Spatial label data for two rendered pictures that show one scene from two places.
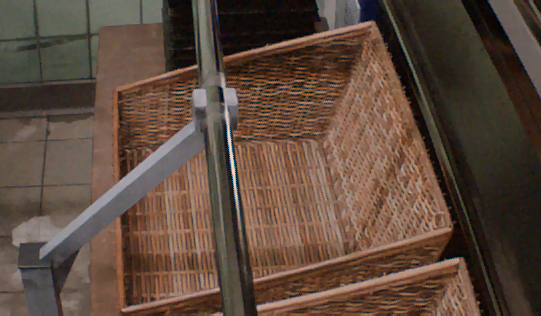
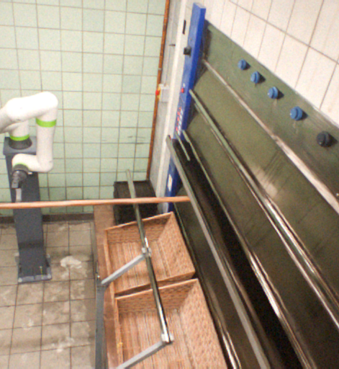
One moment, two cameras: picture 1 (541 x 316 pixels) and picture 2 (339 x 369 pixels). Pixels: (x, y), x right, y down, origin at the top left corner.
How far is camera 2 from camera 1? 0.84 m
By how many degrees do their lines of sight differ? 9
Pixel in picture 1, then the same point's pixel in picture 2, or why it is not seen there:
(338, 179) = (162, 251)
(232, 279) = (156, 292)
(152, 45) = (109, 211)
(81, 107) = (79, 220)
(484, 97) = (202, 241)
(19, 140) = (59, 230)
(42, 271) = (102, 287)
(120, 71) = (101, 219)
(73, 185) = (79, 246)
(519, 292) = (212, 290)
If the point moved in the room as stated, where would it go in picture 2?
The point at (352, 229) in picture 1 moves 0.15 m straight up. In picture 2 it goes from (166, 266) to (169, 250)
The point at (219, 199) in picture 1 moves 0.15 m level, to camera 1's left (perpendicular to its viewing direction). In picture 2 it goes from (151, 274) to (118, 274)
